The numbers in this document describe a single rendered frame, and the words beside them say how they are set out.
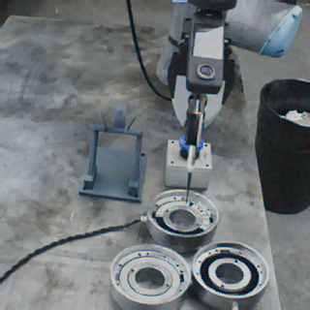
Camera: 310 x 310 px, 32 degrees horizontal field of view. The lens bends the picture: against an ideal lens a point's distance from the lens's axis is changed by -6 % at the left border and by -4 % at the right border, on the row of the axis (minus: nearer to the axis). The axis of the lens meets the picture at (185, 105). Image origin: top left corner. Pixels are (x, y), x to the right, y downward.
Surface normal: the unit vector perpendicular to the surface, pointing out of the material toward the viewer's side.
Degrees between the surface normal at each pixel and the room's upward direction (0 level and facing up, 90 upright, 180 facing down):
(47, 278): 0
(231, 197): 0
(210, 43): 32
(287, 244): 0
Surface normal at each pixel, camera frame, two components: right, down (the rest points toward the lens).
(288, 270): 0.11, -0.85
